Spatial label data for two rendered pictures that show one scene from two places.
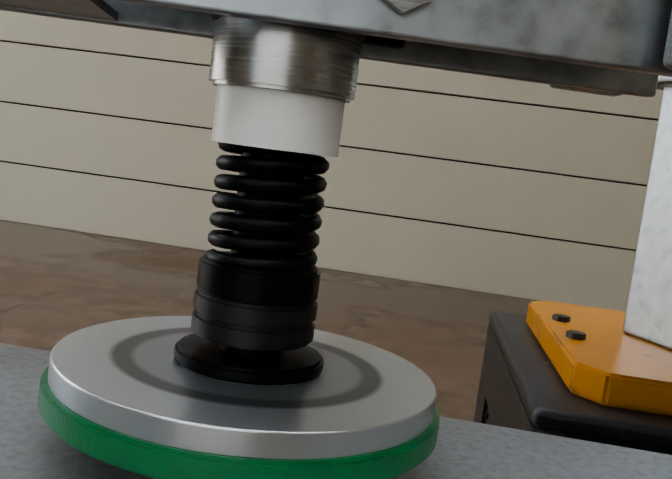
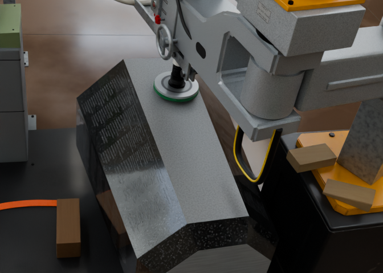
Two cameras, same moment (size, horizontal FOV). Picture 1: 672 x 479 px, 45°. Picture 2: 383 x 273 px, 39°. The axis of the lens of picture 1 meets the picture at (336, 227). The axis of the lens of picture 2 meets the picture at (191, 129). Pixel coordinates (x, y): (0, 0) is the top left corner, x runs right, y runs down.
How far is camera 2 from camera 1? 2.38 m
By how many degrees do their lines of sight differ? 66
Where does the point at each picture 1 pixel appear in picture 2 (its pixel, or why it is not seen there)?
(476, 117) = not seen: outside the picture
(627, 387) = (298, 143)
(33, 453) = not seen: hidden behind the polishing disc
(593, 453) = (206, 119)
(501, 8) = (179, 61)
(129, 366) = (165, 77)
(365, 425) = (164, 93)
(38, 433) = not seen: hidden behind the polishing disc
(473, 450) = (195, 109)
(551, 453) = (201, 115)
